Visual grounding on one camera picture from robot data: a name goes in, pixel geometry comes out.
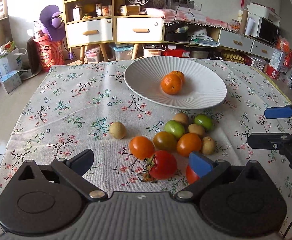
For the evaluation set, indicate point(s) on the green lime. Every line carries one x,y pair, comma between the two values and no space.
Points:
175,128
205,121

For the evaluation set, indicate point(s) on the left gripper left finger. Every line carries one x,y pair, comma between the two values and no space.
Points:
70,173

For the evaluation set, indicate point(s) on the brown kiwi back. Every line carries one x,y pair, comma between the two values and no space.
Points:
181,118

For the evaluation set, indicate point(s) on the purple foam toy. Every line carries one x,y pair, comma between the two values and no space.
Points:
52,22

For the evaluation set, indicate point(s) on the round red tomato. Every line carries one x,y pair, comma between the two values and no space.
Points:
191,176

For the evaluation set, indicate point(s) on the brown kiwi front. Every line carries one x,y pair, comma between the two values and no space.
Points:
208,146

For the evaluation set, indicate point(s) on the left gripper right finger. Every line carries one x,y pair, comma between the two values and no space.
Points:
208,171

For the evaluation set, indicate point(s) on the orange tomato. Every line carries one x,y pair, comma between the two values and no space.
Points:
188,143
141,147

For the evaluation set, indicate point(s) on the olive green-orange tomato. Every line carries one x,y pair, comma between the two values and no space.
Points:
165,141

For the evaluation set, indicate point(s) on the red drum container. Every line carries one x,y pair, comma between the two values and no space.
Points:
50,52

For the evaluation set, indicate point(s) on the small blue tissue box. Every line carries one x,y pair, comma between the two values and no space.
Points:
12,80

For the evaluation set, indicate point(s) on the low white drawer bench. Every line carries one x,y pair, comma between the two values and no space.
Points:
236,42

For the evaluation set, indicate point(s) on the red tomato with stem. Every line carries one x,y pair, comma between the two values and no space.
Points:
161,165

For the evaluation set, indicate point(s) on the small orange mandarin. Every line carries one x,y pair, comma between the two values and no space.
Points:
180,74

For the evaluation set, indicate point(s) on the lone brown kiwi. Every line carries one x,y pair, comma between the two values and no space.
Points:
117,130

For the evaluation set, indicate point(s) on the microwave oven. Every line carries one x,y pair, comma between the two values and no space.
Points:
264,29

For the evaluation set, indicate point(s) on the large orange mandarin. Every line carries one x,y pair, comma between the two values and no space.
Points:
171,84

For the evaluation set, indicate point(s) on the floral tablecloth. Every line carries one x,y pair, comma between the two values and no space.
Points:
74,106

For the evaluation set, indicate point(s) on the white cardboard box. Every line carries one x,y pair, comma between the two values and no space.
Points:
11,61

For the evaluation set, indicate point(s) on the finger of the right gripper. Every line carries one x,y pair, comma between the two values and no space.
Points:
278,112
271,141

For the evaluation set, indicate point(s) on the white ribbed plate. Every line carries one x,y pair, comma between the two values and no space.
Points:
203,88

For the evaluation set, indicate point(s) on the wooden drawer cabinet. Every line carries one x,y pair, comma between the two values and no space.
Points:
93,22

